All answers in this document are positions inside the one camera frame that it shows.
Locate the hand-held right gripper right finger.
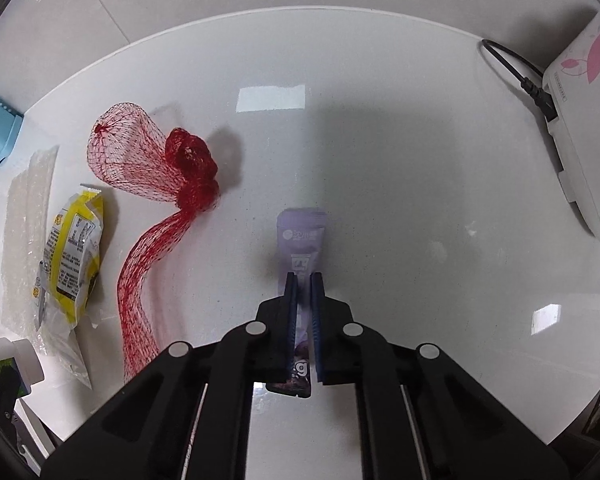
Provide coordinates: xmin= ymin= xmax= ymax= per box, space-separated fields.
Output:
xmin=310 ymin=271 xmax=568 ymax=480

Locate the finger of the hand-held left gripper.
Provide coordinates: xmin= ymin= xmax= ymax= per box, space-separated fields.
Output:
xmin=0 ymin=360 xmax=22 ymax=420

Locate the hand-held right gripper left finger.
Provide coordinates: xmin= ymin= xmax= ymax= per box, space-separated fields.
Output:
xmin=40 ymin=271 xmax=301 ymax=480

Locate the green jar with white lid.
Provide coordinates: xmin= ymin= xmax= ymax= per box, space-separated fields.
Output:
xmin=0 ymin=338 xmax=46 ymax=397

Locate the purple sachet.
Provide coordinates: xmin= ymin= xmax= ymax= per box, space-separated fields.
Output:
xmin=267 ymin=207 xmax=328 ymax=398

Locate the yellow snack wrapper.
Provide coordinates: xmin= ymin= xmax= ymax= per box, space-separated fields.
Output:
xmin=32 ymin=184 xmax=105 ymax=390

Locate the clear bubble wrap sheet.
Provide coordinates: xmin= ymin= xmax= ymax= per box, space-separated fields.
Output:
xmin=0 ymin=145 xmax=61 ymax=356

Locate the red mesh bag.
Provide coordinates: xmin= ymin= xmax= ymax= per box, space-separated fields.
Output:
xmin=86 ymin=102 xmax=221 ymax=386

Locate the white floral rice cooker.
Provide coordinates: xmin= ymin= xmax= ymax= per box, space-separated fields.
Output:
xmin=541 ymin=10 xmax=600 ymax=247

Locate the black power cord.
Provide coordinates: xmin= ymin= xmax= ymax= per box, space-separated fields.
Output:
xmin=481 ymin=39 xmax=558 ymax=122

